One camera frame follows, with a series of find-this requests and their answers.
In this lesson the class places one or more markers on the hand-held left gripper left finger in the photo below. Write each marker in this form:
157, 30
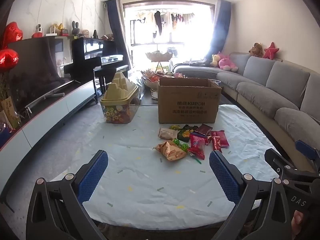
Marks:
93, 177

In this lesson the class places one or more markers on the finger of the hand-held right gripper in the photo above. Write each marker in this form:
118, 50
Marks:
307, 150
277, 161

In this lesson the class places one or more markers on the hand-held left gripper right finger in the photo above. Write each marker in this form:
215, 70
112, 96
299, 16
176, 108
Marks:
225, 177

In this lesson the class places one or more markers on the small red snack stick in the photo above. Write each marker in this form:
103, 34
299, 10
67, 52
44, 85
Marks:
208, 140
217, 143
223, 137

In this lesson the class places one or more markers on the bright red snack packet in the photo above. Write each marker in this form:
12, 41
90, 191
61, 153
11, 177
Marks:
196, 145

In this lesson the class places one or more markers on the green lollipop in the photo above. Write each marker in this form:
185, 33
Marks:
184, 146
176, 141

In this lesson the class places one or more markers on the dark red checked snack packet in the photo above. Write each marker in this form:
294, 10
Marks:
203, 129

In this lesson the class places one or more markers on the green black snack packet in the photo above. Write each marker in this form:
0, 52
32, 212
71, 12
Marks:
186, 133

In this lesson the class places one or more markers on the tan orange snack packet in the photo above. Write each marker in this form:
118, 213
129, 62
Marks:
171, 151

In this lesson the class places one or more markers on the small yellow-green candy packet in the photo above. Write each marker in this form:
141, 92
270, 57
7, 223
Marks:
175, 127

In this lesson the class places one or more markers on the beige snack packet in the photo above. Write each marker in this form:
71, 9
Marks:
166, 133

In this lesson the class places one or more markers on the brown cardboard box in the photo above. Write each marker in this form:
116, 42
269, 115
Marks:
185, 105

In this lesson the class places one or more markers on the person's right hand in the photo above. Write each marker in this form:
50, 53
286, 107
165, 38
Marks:
297, 220

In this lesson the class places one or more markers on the white patterned table cloth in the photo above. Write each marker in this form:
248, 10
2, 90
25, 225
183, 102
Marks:
137, 170

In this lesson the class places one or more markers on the white television cabinet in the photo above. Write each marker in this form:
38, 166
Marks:
50, 115

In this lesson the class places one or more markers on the grey sectional sofa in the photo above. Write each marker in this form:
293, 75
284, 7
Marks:
275, 80

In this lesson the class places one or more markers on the clear candy jar gold lid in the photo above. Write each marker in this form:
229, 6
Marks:
120, 92

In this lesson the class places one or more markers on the grey remote control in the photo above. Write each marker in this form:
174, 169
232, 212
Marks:
56, 94

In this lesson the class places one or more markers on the red star plush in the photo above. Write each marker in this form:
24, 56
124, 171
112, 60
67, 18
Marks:
270, 51

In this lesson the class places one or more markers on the black piano bench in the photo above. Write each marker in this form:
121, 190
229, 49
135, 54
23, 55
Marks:
112, 71

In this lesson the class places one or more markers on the clear plastic bag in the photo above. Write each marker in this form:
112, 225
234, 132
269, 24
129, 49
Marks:
140, 80

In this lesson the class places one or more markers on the pink plush toy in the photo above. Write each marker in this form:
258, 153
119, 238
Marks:
227, 62

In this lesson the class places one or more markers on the brown plush toy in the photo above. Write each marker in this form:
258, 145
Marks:
256, 50

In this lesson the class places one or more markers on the pile of snack packets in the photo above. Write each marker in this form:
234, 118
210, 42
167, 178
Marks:
152, 76

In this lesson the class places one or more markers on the yellow plush toy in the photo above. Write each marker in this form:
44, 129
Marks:
214, 60

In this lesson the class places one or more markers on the dried flower bouquet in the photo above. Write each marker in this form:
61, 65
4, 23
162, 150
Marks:
5, 97

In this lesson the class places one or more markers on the black upright piano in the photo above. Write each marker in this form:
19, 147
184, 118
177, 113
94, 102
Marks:
85, 55

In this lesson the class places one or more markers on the black flat television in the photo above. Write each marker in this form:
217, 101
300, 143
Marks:
37, 67

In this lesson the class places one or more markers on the white two-tier snack stand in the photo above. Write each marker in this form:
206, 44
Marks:
158, 56

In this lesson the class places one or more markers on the dark metronome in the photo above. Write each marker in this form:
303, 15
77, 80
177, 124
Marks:
95, 33

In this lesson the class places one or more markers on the small plush doll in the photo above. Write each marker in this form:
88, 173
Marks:
86, 33

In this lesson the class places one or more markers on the blue curtain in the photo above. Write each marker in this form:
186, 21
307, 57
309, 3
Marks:
221, 25
117, 30

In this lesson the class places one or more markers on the red heart balloon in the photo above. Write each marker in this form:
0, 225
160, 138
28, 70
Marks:
12, 32
7, 57

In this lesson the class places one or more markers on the small red box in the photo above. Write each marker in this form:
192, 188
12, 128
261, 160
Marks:
65, 32

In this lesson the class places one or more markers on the grey bunny figure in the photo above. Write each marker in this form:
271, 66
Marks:
75, 27

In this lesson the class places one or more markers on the gold ornament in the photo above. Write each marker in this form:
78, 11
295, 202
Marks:
56, 27

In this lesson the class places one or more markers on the row of hanging clothes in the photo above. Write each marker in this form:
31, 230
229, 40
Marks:
157, 20

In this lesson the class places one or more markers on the white red security camera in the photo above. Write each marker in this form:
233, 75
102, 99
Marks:
38, 30

